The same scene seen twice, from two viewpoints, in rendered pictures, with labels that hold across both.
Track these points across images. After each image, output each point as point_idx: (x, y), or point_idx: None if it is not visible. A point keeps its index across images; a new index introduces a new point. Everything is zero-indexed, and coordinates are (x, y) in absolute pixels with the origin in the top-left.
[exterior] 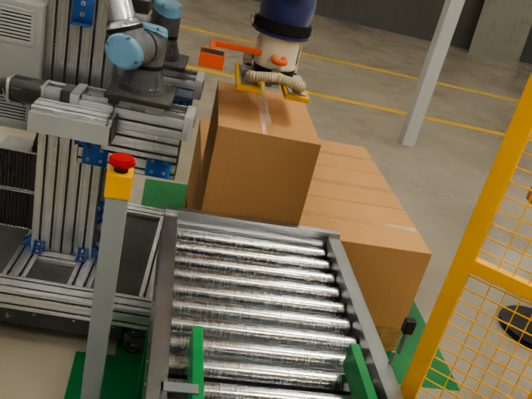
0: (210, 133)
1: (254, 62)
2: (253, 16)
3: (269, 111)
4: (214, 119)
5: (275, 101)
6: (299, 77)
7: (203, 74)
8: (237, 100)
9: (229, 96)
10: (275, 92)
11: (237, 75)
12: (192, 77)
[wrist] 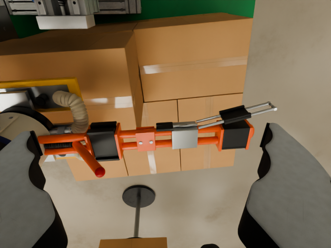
0: (80, 41)
1: (8, 112)
2: (248, 113)
3: (51, 113)
4: (25, 49)
5: (93, 118)
6: (48, 159)
7: (73, 25)
8: (53, 77)
9: (63, 66)
10: (133, 119)
11: (0, 85)
12: (39, 10)
